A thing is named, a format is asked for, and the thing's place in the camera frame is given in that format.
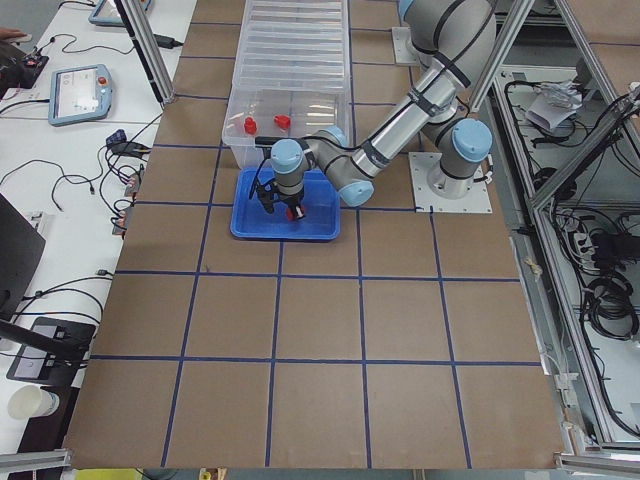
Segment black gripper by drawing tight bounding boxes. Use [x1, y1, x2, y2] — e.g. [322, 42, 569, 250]
[257, 182, 306, 219]

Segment clear plastic box lid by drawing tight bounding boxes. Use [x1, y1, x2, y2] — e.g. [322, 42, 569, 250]
[232, 1, 349, 94]

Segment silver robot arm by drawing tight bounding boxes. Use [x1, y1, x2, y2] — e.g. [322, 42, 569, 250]
[249, 1, 496, 220]

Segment clear plastic storage box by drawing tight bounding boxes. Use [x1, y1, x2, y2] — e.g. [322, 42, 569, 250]
[222, 88, 352, 169]

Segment blue plastic tray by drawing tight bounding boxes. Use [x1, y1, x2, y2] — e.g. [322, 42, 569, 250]
[230, 167, 341, 242]

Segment teach pendant near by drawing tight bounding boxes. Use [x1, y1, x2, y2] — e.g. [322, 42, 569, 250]
[48, 64, 113, 127]

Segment teach pendant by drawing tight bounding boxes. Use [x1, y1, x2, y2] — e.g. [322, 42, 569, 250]
[88, 0, 124, 28]
[48, 64, 113, 127]

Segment teach pendant far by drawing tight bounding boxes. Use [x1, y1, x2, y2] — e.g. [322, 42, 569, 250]
[88, 0, 124, 28]

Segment black monitor stand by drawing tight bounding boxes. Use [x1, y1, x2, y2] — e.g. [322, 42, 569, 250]
[0, 192, 96, 389]

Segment white paper cup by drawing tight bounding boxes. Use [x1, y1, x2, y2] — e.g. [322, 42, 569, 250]
[7, 385, 60, 420]

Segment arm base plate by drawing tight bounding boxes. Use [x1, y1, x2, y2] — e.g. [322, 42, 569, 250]
[391, 27, 423, 66]
[409, 152, 493, 214]

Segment black cables on desk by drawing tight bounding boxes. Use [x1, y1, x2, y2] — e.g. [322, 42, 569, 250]
[0, 32, 186, 321]

